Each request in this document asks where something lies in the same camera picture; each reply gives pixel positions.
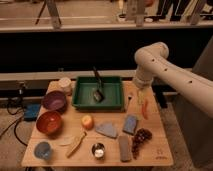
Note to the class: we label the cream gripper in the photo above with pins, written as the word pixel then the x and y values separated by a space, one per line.
pixel 141 96

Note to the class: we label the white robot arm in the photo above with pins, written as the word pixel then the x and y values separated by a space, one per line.
pixel 151 62

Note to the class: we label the small metal cup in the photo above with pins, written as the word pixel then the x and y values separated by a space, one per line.
pixel 98 150

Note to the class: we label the white paper cup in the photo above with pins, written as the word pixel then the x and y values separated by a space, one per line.
pixel 66 85

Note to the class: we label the blue cup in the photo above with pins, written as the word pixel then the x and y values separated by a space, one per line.
pixel 43 150

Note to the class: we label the blue rectangular sponge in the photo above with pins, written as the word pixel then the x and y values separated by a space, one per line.
pixel 130 124

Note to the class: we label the dark grape bunch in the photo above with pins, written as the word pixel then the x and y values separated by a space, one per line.
pixel 141 136

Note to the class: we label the black spatula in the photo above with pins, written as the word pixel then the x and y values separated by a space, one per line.
pixel 97 93

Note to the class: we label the grey blue triangular sponge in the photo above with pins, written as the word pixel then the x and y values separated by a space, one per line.
pixel 106 129

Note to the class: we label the grey brown long block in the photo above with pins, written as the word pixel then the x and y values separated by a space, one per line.
pixel 124 148

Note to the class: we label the green plastic tray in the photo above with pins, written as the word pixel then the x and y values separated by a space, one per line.
pixel 89 95

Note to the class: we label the apple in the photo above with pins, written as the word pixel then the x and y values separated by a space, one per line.
pixel 87 122

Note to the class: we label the wooden spoon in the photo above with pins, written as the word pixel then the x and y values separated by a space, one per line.
pixel 74 144

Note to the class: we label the purple bowl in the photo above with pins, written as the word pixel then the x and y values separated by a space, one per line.
pixel 54 100

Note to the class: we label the beige plastic spoon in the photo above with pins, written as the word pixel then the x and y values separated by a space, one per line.
pixel 66 141

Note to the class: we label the red bowl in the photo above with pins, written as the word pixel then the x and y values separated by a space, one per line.
pixel 49 122

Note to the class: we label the blue box on floor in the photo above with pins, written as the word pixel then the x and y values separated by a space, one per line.
pixel 31 112

